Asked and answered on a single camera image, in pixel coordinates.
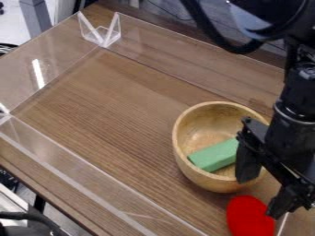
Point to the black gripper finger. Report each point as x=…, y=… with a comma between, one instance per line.
x=291, y=197
x=247, y=165

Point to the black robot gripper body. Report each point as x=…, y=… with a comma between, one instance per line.
x=284, y=143

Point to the red plush strawberry fruit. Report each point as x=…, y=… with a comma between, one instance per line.
x=246, y=217

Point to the light wooden bowl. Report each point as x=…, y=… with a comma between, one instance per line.
x=206, y=125

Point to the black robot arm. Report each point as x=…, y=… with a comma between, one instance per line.
x=270, y=20

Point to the green rectangular block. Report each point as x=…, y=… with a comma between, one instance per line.
x=215, y=157

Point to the black table leg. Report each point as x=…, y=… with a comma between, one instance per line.
x=39, y=205

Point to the clear acrylic enclosure wall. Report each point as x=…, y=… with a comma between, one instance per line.
x=85, y=136

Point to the clear acrylic corner bracket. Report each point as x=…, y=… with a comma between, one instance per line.
x=101, y=36

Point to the grey post top left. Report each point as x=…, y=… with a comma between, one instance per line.
x=36, y=16

